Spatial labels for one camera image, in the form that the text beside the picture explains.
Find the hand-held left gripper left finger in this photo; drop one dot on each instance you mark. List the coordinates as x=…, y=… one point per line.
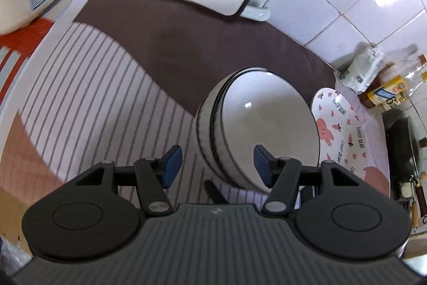
x=171, y=167

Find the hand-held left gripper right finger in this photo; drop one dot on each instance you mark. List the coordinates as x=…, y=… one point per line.
x=262, y=168

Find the white ribbed bowl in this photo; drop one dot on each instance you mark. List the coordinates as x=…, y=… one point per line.
x=214, y=138
x=201, y=129
x=267, y=111

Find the pink rabbit print plate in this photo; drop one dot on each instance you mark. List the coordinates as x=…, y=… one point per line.
x=340, y=128

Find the striped patchwork tablecloth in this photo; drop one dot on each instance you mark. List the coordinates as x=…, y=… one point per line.
x=100, y=88

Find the white plastic bag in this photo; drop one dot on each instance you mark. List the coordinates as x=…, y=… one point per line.
x=360, y=71

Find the black wok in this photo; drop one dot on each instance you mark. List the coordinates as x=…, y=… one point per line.
x=400, y=144

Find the clear glass bottle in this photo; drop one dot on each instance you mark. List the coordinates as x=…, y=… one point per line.
x=380, y=93

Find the clear vinegar bottle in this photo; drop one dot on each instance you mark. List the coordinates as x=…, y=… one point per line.
x=393, y=102

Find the glass wok lid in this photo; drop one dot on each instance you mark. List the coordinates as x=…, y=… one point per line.
x=413, y=144

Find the orange striped cloth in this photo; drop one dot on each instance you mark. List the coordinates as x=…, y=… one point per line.
x=26, y=34

